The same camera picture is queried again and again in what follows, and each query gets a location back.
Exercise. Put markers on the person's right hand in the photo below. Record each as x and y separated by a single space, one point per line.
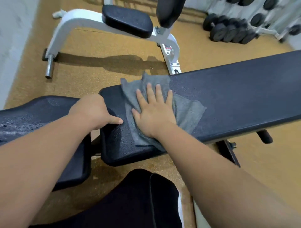
155 117

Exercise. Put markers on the person's left hand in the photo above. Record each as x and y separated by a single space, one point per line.
94 110

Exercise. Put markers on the grey cleaning cloth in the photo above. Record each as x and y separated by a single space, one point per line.
188 112

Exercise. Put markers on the black adjustable weight bench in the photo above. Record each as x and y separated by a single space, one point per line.
235 94

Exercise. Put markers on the person's right forearm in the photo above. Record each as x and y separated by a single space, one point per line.
223 185

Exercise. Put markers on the person's left forearm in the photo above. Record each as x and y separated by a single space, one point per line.
40 159

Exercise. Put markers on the black trousers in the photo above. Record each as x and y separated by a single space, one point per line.
131 204

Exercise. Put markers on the white exercise machine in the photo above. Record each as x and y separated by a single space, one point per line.
77 18

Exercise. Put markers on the row of black dumbbells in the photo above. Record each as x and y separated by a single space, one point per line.
225 30

